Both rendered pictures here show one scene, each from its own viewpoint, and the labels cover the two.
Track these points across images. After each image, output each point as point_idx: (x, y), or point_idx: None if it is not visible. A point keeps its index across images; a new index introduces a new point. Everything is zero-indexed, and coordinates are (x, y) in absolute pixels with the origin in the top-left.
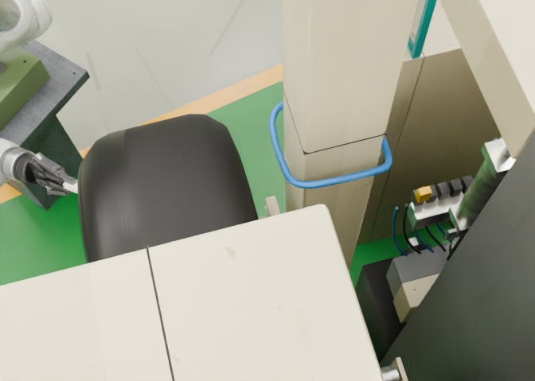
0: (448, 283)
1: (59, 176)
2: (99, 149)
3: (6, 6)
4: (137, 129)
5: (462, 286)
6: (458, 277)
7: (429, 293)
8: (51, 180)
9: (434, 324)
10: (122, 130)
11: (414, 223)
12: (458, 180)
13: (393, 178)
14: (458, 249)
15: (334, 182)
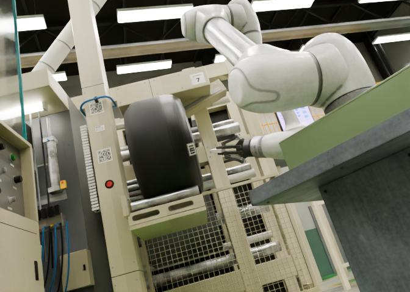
0: (82, 188)
1: (226, 145)
2: (168, 94)
3: (219, 52)
4: (155, 99)
5: (82, 176)
6: (80, 175)
7: (84, 216)
8: (235, 150)
9: (89, 227)
10: (161, 100)
11: (65, 220)
12: None
13: None
14: (77, 163)
15: None
